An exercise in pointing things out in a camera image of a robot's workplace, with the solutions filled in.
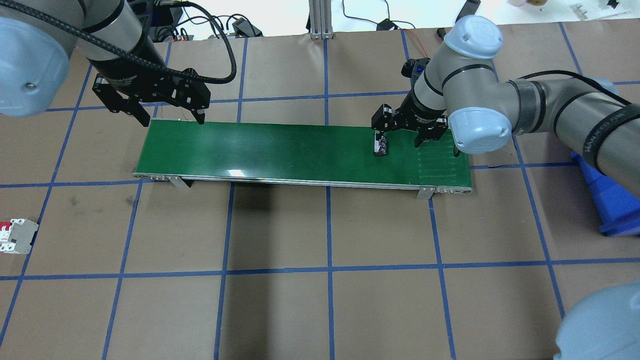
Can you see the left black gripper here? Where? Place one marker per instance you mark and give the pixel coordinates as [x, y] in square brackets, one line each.
[131, 71]

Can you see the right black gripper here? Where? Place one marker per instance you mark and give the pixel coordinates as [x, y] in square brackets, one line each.
[419, 113]

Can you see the black cylindrical capacitor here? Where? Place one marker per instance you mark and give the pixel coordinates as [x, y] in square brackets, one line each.
[380, 144]

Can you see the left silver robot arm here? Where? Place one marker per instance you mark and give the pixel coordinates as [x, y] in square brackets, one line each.
[35, 60]

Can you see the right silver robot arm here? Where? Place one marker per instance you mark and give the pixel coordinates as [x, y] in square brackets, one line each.
[481, 276]

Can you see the green conveyor belt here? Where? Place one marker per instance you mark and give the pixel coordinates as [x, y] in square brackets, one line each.
[300, 154]

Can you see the black power adapter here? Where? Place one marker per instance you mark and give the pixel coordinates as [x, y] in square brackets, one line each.
[242, 28]

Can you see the white red circuit breaker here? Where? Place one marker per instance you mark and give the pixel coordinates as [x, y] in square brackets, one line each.
[17, 235]

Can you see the blue plastic bin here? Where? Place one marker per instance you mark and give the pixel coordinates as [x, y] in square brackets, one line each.
[618, 209]

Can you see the aluminium frame post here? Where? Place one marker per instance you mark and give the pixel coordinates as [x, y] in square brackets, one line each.
[320, 19]

